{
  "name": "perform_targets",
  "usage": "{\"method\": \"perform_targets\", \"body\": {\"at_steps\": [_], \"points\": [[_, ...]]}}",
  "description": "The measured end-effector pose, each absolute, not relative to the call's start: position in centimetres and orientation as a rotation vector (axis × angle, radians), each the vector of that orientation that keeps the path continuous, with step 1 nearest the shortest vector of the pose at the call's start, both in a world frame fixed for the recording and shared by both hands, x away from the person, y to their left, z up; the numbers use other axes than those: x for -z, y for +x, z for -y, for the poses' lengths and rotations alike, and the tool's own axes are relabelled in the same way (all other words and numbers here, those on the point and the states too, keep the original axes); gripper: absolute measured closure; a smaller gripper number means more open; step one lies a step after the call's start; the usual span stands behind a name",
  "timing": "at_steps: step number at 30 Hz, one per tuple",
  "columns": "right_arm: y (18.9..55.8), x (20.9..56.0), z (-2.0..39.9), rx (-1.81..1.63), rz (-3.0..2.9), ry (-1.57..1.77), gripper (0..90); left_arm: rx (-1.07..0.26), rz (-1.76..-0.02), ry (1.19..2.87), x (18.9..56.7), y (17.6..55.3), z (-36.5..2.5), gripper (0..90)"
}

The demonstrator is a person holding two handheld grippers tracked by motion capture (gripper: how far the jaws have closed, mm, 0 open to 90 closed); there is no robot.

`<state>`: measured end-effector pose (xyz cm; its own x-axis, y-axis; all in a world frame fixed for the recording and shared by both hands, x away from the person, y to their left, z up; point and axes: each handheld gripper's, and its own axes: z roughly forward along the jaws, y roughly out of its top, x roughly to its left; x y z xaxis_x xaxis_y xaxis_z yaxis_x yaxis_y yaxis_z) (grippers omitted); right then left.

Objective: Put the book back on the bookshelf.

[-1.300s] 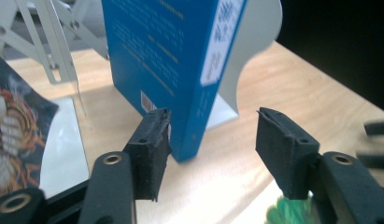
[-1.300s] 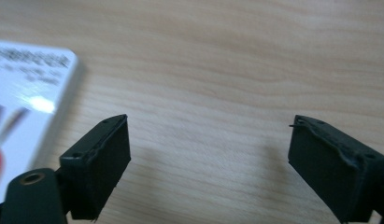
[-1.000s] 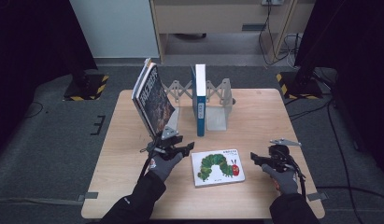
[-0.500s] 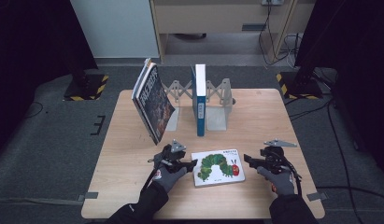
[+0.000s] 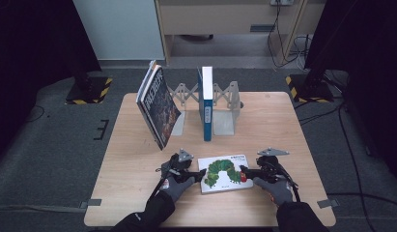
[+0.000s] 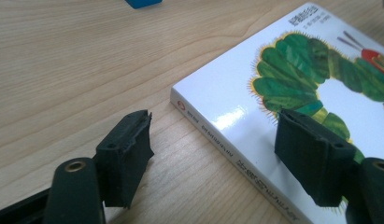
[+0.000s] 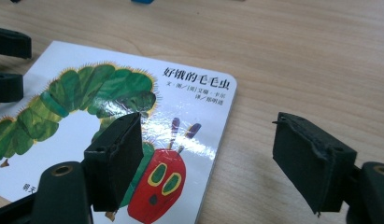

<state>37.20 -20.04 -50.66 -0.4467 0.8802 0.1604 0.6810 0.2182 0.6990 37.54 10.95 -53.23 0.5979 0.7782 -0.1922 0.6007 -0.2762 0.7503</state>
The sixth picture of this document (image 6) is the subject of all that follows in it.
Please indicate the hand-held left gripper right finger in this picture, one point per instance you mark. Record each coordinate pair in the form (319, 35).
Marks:
(314, 161)

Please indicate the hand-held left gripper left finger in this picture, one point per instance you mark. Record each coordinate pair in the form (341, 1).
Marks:
(124, 161)

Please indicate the white caterpillar picture book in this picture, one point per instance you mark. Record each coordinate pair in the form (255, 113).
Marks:
(230, 99)

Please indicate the blue book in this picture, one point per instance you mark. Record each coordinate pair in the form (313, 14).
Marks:
(143, 3)

